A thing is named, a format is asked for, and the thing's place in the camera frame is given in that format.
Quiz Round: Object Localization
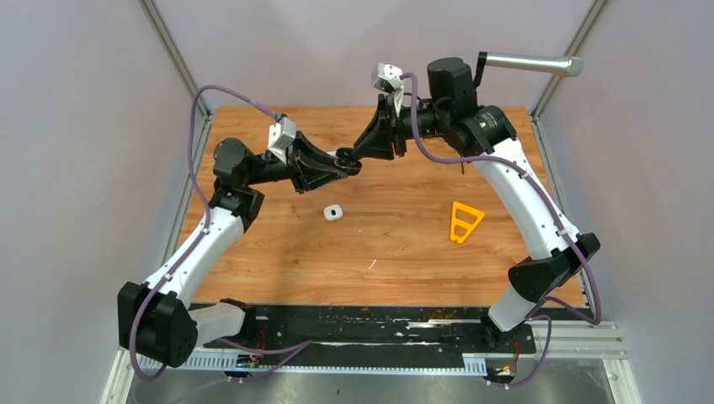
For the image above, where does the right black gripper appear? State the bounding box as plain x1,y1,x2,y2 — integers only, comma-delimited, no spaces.
352,93,449,160

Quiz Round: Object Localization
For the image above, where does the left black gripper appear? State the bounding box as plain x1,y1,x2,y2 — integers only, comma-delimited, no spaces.
245,130,349,194

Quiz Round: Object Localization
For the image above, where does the black earbud charging case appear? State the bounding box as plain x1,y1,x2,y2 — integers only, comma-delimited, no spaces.
334,147,362,176

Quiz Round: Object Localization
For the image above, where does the white earbud charging case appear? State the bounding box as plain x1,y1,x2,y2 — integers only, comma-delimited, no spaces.
323,204,344,221

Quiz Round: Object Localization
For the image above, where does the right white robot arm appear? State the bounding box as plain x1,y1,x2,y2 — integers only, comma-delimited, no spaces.
351,52,600,352

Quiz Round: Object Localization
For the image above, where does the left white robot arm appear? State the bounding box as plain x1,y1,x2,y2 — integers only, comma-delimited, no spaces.
117,132,362,368

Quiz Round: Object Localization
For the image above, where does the black tripod stand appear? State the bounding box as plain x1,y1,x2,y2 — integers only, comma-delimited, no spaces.
460,51,488,158

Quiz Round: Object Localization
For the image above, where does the yellow triangular plastic piece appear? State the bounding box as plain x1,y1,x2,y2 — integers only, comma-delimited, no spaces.
449,201,486,244

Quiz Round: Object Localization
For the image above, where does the silver microphone tube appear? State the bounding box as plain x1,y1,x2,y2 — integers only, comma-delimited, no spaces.
479,52,584,77

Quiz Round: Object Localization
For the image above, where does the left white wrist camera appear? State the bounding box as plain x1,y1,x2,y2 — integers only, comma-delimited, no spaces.
267,116,297,164

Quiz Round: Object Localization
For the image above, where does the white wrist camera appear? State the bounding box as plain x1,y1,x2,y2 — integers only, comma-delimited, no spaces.
267,116,297,164
371,62,405,113

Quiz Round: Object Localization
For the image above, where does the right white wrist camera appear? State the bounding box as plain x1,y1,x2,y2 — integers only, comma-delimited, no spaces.
371,62,405,113

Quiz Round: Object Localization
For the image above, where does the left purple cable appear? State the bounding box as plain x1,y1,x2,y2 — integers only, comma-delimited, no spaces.
128,84,283,382

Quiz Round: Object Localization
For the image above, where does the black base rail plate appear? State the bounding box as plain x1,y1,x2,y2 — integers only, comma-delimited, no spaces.
229,305,538,370

